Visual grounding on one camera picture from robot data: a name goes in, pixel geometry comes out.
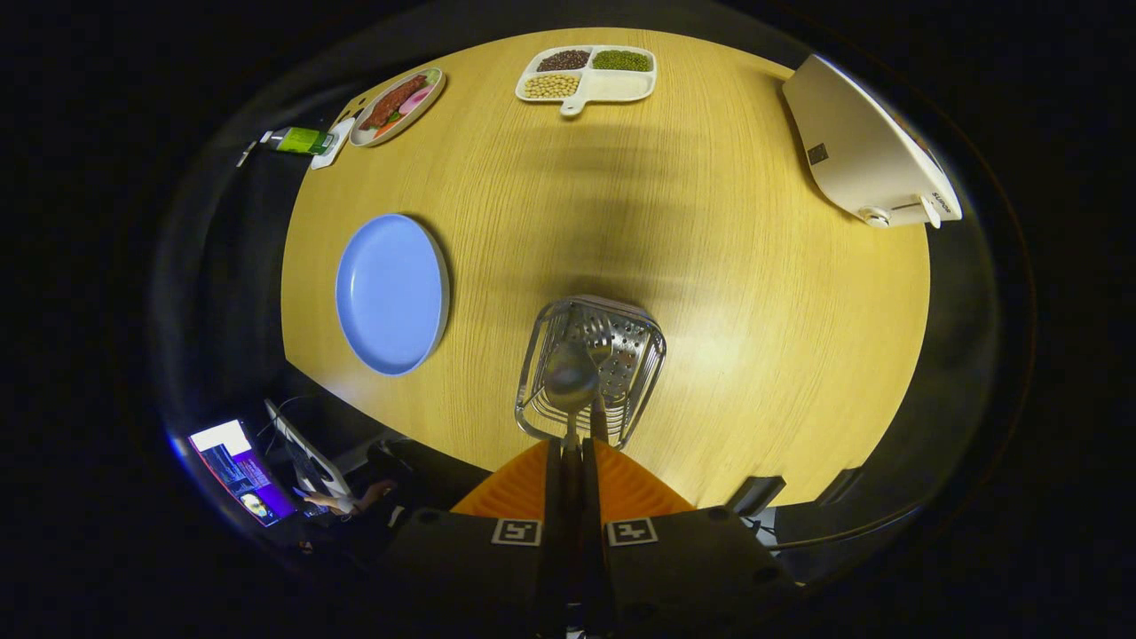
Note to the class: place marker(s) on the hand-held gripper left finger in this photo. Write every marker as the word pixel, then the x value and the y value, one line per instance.
pixel 555 484

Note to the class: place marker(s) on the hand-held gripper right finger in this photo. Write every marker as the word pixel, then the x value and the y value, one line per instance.
pixel 592 484

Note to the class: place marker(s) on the metal fork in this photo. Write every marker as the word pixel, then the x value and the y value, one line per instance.
pixel 601 419

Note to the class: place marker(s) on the metal perforated drain basket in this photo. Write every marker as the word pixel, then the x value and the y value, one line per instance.
pixel 635 355

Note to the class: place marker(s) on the blue round plate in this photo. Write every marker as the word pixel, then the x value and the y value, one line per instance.
pixel 390 293

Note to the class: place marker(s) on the silver laptop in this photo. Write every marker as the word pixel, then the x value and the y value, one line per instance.
pixel 302 457

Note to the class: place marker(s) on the monitor with purple screen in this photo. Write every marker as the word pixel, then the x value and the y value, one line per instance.
pixel 240 470

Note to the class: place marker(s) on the white square coaster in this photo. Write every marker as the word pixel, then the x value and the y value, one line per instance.
pixel 331 149

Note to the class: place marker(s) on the white divided tray of beans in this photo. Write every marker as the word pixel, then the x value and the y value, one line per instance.
pixel 586 77

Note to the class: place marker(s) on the plate of sausage and vegetables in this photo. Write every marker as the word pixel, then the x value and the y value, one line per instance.
pixel 397 105

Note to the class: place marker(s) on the green plastic bottle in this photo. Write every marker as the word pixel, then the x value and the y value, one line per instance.
pixel 297 140

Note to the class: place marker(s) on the white toaster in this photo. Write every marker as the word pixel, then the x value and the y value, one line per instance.
pixel 865 151

